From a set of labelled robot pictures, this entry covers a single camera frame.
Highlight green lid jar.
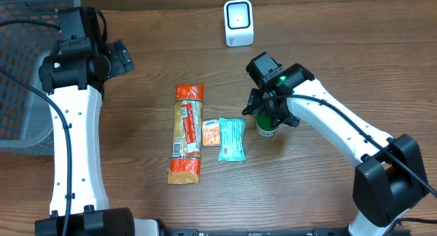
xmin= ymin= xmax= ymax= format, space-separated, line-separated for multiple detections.
xmin=256 ymin=115 xmax=279 ymax=137

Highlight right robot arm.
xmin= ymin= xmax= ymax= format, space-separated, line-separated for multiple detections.
xmin=242 ymin=53 xmax=436 ymax=235

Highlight small orange tissue pack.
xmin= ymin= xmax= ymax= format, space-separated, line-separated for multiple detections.
xmin=202 ymin=119 xmax=221 ymax=147

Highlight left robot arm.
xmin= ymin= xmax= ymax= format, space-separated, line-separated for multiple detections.
xmin=35 ymin=7 xmax=167 ymax=235

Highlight red cracker sleeve package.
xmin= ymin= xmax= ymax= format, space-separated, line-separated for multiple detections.
xmin=167 ymin=84 xmax=204 ymax=185

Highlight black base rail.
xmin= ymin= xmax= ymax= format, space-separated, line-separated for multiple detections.
xmin=159 ymin=228 xmax=347 ymax=236

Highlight teal wet wipes pack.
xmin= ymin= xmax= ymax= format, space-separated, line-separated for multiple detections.
xmin=218 ymin=117 xmax=246 ymax=162

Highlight grey plastic mesh basket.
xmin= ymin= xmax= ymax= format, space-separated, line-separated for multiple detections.
xmin=1 ymin=0 xmax=81 ymax=156

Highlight white barcode scanner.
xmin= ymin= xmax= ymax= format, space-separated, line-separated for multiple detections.
xmin=223 ymin=0 xmax=254 ymax=47

